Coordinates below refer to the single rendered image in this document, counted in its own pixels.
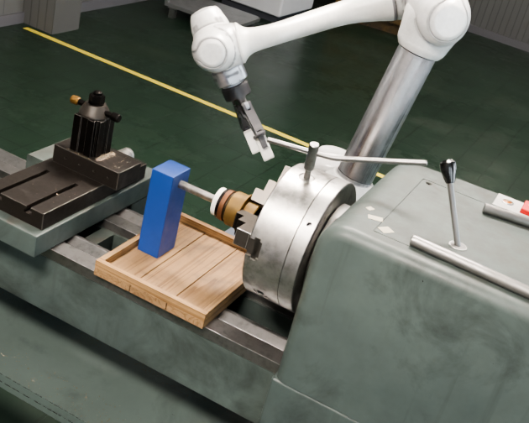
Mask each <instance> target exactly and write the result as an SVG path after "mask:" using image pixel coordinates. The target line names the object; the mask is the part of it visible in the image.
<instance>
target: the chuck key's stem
mask: <svg viewBox="0 0 529 423"><path fill-rule="evenodd" d="M319 146H320V145H319V143H317V142H310V143H309V147H308V153H307V154H306V161H305V164H304V169H305V173H304V176H303V179H305V180H310V176H311V172H312V171H313V170H314V167H315V163H316V160H317V156H316V155H317V152H318V150H319Z"/></svg>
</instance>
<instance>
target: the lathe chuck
mask: <svg viewBox="0 0 529 423"><path fill-rule="evenodd" d="M304 173H305V169H304V164H303V163H300V164H297V165H295V166H293V167H292V168H290V169H289V170H288V171H287V172H286V173H285V174H284V175H283V176H282V177H281V179H280V180H279V182H278V183H277V184H276V186H275V188H274V189H273V190H272V191H271V193H270V195H269V197H268V198H267V200H266V202H265V204H264V206H263V208H262V210H261V212H260V214H259V216H258V218H257V220H256V223H255V224H254V228H253V231H252V232H251V235H250V238H252V239H256V238H259V239H261V240H260V242H261V243H262V246H261V249H260V252H259V257H258V258H256V259H253V258H250V256H251V255H250V254H248V253H245V255H244V262H243V270H242V279H243V283H244V288H245V289H246V290H248V291H250V292H252V293H254V294H256V295H258V296H261V297H263V298H265V299H266V300H269V301H271V302H273V303H275V304H277V305H278V306H280V303H279V300H278V289H279V283H280V276H281V272H282V269H283V266H284V263H285V259H286V256H287V254H288V251H289V249H290V246H291V243H292V241H293V239H294V236H295V235H296V232H297V229H298V227H299V226H300V224H301V221H302V219H303V218H304V216H305V215H306V212H307V211H308V209H309V207H310V206H311V204H312V203H313V201H314V200H315V198H316V197H317V195H318V194H319V192H320V191H321V190H322V188H323V187H324V186H325V185H326V184H327V183H328V182H330V181H331V180H333V179H335V178H338V177H336V176H334V175H330V174H328V173H326V172H324V171H321V170H319V169H316V168H314V170H313V171H312V172H311V176H312V177H313V178H314V181H312V182H305V181H302V180H300V178H299V175H302V174H304ZM254 288H255V289H259V290H262V291H263V292H265V293H266V295H267V296H262V295H260V294H259V293H257V292H256V291H255V290H254Z"/></svg>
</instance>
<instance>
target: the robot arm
mask: <svg viewBox="0 0 529 423"><path fill-rule="evenodd" d="M401 19H402V20H401ZM470 19H471V11H470V6H469V1H468V0H342V1H339V2H336V3H332V4H329V5H326V6H323V7H320V8H316V9H313V10H311V11H308V12H305V13H301V14H299V15H296V16H294V17H291V18H287V19H284V20H281V21H279V22H276V23H270V24H266V25H263V26H259V27H253V28H246V27H243V26H241V25H239V24H238V23H229V21H228V19H227V18H226V16H225V15H224V14H223V12H222V11H221V10H220V9H219V8H218V7H217V6H211V7H205V8H202V9H200V10H198V11H196V12H195V13H194V14H192V15H191V33H192V36H193V42H192V46H191V52H192V56H193V59H194V61H195V62H196V63H197V65H198V66H199V67H200V68H202V69H203V70H205V71H208V72H211V74H212V77H213V80H214V81H215V82H216V85H217V88H219V89H220V88H222V94H223V96H224V99H225V101H226V102H232V104H233V107H234V110H235V112H236V115H237V118H238V123H239V126H240V128H241V129H242V130H243V131H244V136H245V138H246V140H247V142H248V145H249V147H250V150H251V152H252V154H256V153H258V152H259V151H260V153H261V155H262V158H263V160H264V161H267V160H269V159H272V158H274V155H273V152H272V150H271V147H270V144H269V143H267V138H266V136H265V130H264V128H263V126H262V124H261V122H260V120H259V118H258V116H257V114H256V112H255V110H254V108H253V106H252V104H251V101H247V99H246V98H245V97H246V95H248V94H249V93H250V92H251V89H250V87H249V84H248V81H246V80H245V78H246V77H247V76H248V74H247V72H246V70H245V68H244V63H246V61H247V59H248V58H249V57H250V56H251V55H252V54H253V53H255V52H257V51H260V50H263V49H266V48H269V47H272V46H275V45H278V44H283V43H285V42H288V41H291V40H294V39H299V38H302V37H305V36H308V35H311V34H316V33H319V32H322V31H325V30H328V29H333V28H336V27H339V26H343V25H347V24H356V23H365V22H377V21H395V20H401V26H400V28H399V31H398V35H397V37H398V43H399V45H398V47H397V49H396V51H395V53H394V55H393V57H392V59H391V61H390V63H389V65H388V67H387V69H386V71H385V74H384V76H383V78H382V80H381V82H380V84H379V86H378V88H377V90H376V92H375V94H374V96H373V98H372V100H371V102H370V104H369V106H368V108H367V110H366V112H365V114H364V116H363V118H362V120H361V122H360V124H359V126H358V128H357V130H356V132H355V134H354V136H353V138H352V140H351V142H350V144H349V146H348V148H347V150H345V149H341V148H339V147H335V146H331V145H323V146H321V147H320V148H319V150H318V151H320V152H323V153H326V154H331V155H337V156H353V157H370V158H385V157H386V155H387V154H388V152H389V150H390V147H391V145H392V144H393V142H394V140H395V137H396V136H397V134H398V133H399V131H400V129H401V126H402V124H403V122H404V121H405V119H406V116H407V115H408V113H409V111H410V110H411V107H412V105H413V103H414V101H415V100H416V97H417V96H418V94H419V92H420V90H421V89H422V86H423V84H424V82H425V80H426V78H427V76H428V75H429V73H430V71H431V69H432V67H433V65H434V63H435V61H439V60H440V59H442V58H443V57H444V56H445V55H446V54H447V52H449V51H450V49H451V48H452V47H453V46H454V45H455V44H456V43H457V42H458V41H459V40H460V39H461V38H462V37H463V36H464V35H465V33H466V32H467V30H468V28H469V24H470ZM381 165H382V164H371V163H355V162H340V161H331V160H328V159H323V158H319V157H317V160H316V163H315V167H314V168H316V169H319V170H321V171H324V172H326V173H328V174H330V175H334V176H336V177H338V178H340V179H342V180H346V181H348V182H350V183H352V184H354V186H355V189H356V201H357V200H358V199H359V198H360V197H361V196H363V195H364V194H365V193H366V192H367V191H368V190H369V189H370V188H372V187H373V183H372V182H373V180H374V178H375V177H376V175H377V173H378V171H379V169H380V166H381Z"/></svg>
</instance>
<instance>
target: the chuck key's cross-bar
mask: <svg viewBox="0 0 529 423"><path fill-rule="evenodd" d="M267 143H270V144H275V145H279V146H281V147H285V148H288V149H293V150H296V151H299V152H302V153H305V154H307V153H308V148H305V147H302V146H299V145H296V144H291V143H287V142H285V141H281V140H279V139H275V138H270V137H268V138H267ZM316 156H317V157H319V158H323V159H328V160H331V161H340V162H355V163H371V164H388V165H419V166H427V160H419V159H387V158H370V157H353V156H337V155H331V154H326V153H323V152H320V151H318V152H317V155H316Z"/></svg>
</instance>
